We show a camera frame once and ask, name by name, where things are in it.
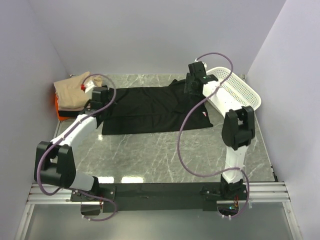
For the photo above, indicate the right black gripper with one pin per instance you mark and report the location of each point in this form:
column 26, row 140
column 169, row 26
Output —
column 188, row 89

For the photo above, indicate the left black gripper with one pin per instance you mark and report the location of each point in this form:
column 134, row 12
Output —
column 111, row 106

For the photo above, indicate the black t-shirt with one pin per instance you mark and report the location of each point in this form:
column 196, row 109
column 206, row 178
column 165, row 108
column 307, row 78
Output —
column 141, row 110
column 68, row 114

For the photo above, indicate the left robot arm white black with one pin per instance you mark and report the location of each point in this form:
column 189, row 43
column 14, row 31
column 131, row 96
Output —
column 54, row 160

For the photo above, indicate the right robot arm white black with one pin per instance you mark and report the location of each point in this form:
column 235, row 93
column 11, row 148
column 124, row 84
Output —
column 238, row 130

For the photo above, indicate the folded beige t-shirt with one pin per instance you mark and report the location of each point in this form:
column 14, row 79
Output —
column 69, row 94

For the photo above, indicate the folded black t-shirt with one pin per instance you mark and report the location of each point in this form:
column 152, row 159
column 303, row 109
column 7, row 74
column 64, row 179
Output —
column 68, row 114

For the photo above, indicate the white perforated plastic basket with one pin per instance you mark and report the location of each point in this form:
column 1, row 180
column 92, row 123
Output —
column 233, row 93

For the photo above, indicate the folded orange t-shirt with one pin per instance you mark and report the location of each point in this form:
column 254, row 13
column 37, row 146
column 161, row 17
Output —
column 57, row 109

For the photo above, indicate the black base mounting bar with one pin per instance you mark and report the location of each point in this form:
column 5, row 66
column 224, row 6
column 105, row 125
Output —
column 160, row 196

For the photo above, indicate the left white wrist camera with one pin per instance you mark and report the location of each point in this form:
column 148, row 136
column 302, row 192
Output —
column 88, row 87

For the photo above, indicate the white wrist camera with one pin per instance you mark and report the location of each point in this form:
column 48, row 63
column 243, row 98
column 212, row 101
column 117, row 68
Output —
column 88, row 87
column 199, row 61

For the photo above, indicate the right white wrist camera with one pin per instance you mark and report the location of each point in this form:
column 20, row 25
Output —
column 199, row 61

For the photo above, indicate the aluminium rail frame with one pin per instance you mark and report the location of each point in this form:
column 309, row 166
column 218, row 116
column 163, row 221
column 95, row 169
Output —
column 152, row 158

